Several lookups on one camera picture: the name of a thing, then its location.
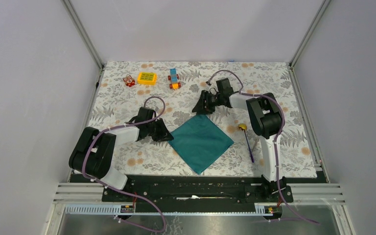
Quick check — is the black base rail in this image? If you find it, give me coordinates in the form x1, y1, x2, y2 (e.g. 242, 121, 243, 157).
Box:
70, 174, 294, 215

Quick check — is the yellow toy brick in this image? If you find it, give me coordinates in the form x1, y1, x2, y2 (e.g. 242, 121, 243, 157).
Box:
137, 72, 157, 86

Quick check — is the red owl toy block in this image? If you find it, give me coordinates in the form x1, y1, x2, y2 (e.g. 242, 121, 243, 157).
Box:
123, 75, 136, 87

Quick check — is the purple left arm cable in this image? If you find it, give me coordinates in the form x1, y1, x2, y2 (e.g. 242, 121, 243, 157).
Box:
81, 96, 168, 234

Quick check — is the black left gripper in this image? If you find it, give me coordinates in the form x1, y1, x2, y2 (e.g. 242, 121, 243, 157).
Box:
146, 117, 173, 142

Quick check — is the floral patterned table mat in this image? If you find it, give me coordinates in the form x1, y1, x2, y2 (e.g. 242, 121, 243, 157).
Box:
88, 61, 317, 178

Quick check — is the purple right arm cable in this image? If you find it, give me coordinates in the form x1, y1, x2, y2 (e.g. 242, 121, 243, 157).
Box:
206, 70, 320, 225

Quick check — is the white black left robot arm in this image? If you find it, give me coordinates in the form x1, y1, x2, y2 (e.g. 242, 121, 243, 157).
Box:
69, 107, 174, 201

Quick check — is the gold purple spoon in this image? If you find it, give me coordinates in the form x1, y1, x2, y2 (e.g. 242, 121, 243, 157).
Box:
238, 123, 255, 163

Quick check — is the blue orange toy car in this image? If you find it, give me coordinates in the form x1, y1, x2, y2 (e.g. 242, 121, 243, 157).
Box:
168, 68, 181, 90

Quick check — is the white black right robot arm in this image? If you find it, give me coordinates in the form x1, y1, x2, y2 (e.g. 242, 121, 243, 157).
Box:
192, 78, 285, 182

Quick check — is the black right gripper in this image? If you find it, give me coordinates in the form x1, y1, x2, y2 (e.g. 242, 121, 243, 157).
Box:
191, 90, 223, 116

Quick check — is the teal cloth napkin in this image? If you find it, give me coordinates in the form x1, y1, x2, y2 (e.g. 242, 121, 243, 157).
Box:
169, 115, 234, 175

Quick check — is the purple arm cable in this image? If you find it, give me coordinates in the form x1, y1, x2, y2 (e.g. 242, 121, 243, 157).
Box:
81, 96, 168, 234
206, 70, 320, 225

